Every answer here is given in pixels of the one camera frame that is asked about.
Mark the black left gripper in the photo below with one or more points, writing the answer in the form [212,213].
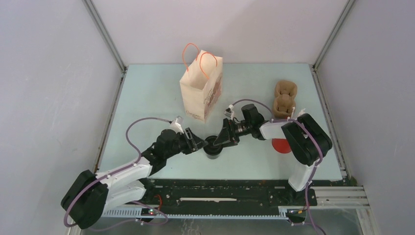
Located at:
[194,143]

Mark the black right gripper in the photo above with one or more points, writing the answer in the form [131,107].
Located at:
[227,133]

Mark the black coffee cup lid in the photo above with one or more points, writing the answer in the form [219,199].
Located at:
[210,146]

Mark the dark takeout coffee cup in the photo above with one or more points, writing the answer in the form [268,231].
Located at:
[213,154]

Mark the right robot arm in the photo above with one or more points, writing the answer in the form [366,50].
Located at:
[308,142]

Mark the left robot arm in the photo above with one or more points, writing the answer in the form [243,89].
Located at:
[92,194]

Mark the red straw holder cup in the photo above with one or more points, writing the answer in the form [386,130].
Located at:
[281,146]

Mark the brown pulp cup carrier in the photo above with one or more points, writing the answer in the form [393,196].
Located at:
[284,101]

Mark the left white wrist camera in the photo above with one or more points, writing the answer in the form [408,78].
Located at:
[176,124]

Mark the paper bag orange handles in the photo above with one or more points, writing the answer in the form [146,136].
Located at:
[201,83]

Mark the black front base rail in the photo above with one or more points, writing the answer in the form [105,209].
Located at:
[225,197]

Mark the aluminium frame rail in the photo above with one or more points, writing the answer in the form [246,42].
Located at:
[96,18]

